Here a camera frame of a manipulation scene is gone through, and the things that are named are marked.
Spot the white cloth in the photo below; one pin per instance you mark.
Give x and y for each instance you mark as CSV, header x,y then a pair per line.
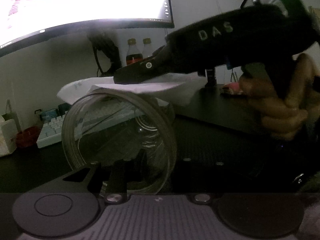
x,y
175,88

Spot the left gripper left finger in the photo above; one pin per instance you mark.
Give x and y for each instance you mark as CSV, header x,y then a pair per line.
x,y
124,178

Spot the pink round object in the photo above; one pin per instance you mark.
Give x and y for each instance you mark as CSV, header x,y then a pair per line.
x,y
231,88

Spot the curved computer monitor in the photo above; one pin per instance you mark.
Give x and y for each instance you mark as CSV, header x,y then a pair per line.
x,y
28,22

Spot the person right hand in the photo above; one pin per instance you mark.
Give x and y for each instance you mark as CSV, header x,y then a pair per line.
x,y
283,117

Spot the right cola bottle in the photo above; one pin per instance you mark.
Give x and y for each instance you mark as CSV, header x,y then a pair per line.
x,y
147,50

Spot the red box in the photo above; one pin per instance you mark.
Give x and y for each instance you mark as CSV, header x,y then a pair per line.
x,y
28,137

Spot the wooden tissue box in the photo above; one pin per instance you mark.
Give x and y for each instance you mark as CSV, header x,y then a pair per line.
x,y
8,134

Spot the green paper bag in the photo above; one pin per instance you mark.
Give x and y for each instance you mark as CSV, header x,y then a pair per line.
x,y
11,114

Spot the left cola bottle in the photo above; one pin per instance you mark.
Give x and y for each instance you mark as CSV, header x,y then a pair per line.
x,y
133,53

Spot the white blue mechanical keyboard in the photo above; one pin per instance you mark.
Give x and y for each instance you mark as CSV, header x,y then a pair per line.
x,y
100,115

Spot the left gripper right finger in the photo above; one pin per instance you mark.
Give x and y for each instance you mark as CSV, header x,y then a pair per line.
x,y
228,175

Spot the cola bottle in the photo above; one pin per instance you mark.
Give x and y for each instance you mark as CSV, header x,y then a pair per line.
x,y
147,50
133,53

